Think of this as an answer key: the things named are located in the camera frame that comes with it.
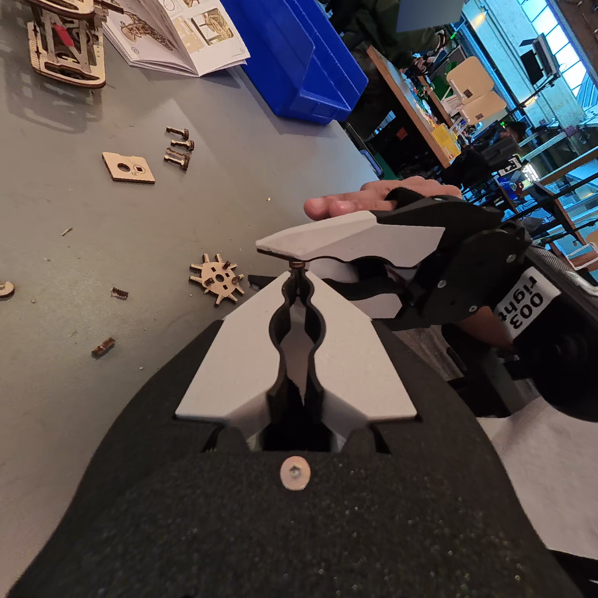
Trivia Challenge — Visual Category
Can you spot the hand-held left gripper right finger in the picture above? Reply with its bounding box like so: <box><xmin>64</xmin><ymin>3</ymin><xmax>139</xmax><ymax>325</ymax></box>
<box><xmin>298</xmin><ymin>271</ymin><xmax>417</xmax><ymax>450</ymax></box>

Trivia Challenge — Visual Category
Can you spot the wooden table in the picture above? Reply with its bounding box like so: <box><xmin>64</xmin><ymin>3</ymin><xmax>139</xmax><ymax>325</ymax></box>
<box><xmin>366</xmin><ymin>45</ymin><xmax>464</xmax><ymax>170</ymax></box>

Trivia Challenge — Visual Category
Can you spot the white cloth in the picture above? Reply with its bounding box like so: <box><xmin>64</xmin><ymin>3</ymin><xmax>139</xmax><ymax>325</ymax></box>
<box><xmin>476</xmin><ymin>396</ymin><xmax>598</xmax><ymax>561</ymax></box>

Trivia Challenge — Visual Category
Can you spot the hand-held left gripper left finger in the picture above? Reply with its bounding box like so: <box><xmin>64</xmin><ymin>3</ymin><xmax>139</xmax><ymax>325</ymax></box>
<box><xmin>175</xmin><ymin>271</ymin><xmax>303</xmax><ymax>450</ymax></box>

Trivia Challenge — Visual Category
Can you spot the instruction booklet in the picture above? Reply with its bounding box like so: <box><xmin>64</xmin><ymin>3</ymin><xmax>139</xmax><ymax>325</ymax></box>
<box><xmin>99</xmin><ymin>0</ymin><xmax>251</xmax><ymax>78</ymax></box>

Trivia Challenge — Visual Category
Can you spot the beige chair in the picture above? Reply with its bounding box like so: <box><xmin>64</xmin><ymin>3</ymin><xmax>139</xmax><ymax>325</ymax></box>
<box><xmin>445</xmin><ymin>56</ymin><xmax>496</xmax><ymax>101</ymax></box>
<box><xmin>460</xmin><ymin>90</ymin><xmax>508</xmax><ymax>126</ymax></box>

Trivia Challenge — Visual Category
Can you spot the square wooden plate with holes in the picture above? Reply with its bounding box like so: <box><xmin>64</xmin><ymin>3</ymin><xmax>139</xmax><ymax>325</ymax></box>
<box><xmin>101</xmin><ymin>151</ymin><xmax>157</xmax><ymax>185</ymax></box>

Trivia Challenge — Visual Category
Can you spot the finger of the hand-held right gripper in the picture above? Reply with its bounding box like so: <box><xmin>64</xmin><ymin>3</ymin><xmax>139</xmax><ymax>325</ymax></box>
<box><xmin>256</xmin><ymin>211</ymin><xmax>447</xmax><ymax>268</ymax></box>
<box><xmin>308</xmin><ymin>258</ymin><xmax>417</xmax><ymax>320</ymax></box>

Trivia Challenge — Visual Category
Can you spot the person's right hand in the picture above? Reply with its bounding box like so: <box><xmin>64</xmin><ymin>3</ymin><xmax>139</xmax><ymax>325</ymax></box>
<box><xmin>304</xmin><ymin>176</ymin><xmax>463</xmax><ymax>221</ymax></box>

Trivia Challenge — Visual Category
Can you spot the wooden model kit assembly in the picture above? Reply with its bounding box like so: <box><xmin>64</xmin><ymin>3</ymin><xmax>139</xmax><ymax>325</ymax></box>
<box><xmin>26</xmin><ymin>0</ymin><xmax>125</xmax><ymax>89</ymax></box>

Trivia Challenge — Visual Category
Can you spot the blue plastic bin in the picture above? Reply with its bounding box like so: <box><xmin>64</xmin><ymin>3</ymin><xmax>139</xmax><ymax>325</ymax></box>
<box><xmin>219</xmin><ymin>0</ymin><xmax>370</xmax><ymax>125</ymax></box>

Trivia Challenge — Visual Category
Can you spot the wooden gear wheel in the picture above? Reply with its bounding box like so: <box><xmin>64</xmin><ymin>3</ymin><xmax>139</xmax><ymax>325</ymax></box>
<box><xmin>188</xmin><ymin>253</ymin><xmax>246</xmax><ymax>307</ymax></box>

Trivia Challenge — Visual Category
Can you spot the black monitor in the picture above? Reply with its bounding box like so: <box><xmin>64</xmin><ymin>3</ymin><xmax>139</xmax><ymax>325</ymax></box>
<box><xmin>519</xmin><ymin>33</ymin><xmax>561</xmax><ymax>86</ymax></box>

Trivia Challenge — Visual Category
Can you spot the yellow box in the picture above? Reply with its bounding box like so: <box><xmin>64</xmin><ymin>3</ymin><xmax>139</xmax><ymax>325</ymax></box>
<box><xmin>430</xmin><ymin>123</ymin><xmax>462</xmax><ymax>163</ymax></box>

